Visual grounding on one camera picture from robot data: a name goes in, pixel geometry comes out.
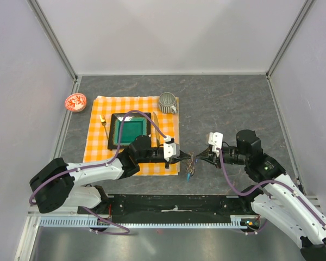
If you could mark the teal square plate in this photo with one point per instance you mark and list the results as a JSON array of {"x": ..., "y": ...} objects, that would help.
[{"x": 134, "y": 125}]

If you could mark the gold knife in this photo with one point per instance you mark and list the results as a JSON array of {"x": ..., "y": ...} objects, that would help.
[{"x": 157, "y": 134}]

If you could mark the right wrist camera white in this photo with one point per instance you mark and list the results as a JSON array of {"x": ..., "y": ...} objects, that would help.
[{"x": 215, "y": 139}]

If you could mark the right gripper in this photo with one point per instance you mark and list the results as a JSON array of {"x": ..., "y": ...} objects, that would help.
[{"x": 209, "y": 155}]

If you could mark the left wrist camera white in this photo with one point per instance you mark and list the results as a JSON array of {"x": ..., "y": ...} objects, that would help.
[{"x": 171, "y": 149}]

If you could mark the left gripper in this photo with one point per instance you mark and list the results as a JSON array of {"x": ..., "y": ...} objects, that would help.
[{"x": 182, "y": 156}]

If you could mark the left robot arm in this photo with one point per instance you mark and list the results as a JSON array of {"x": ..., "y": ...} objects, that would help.
[{"x": 67, "y": 184}]

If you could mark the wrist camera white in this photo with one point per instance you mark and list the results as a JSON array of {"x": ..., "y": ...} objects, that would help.
[
  {"x": 215, "y": 139},
  {"x": 171, "y": 149}
]

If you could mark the red patterned small bowl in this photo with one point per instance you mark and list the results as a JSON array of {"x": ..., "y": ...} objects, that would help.
[{"x": 76, "y": 102}]

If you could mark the keyring with keys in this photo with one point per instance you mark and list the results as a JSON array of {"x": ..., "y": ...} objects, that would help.
[{"x": 191, "y": 164}]

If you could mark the grey cable duct rail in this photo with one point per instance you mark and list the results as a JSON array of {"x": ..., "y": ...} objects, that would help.
[{"x": 92, "y": 222}]

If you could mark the orange checkered cloth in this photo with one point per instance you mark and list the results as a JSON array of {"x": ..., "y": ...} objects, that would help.
[{"x": 96, "y": 147}]

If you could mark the striped grey mug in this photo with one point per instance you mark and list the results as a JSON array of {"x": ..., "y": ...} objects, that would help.
[{"x": 167, "y": 103}]

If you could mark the gold fork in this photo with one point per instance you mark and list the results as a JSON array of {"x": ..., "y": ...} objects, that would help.
[{"x": 103, "y": 122}]

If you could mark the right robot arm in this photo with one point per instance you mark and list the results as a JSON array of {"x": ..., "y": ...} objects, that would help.
[{"x": 275, "y": 197}]

